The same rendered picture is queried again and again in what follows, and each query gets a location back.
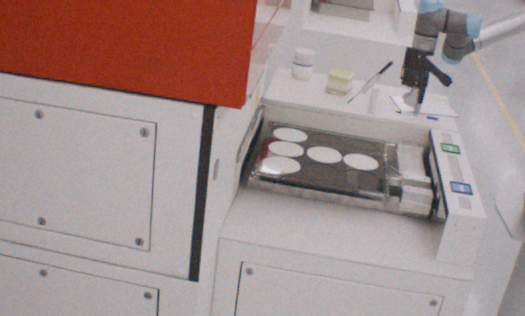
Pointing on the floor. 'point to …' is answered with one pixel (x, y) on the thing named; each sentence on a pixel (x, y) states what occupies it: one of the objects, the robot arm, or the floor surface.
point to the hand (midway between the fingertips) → (417, 111)
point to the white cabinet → (324, 286)
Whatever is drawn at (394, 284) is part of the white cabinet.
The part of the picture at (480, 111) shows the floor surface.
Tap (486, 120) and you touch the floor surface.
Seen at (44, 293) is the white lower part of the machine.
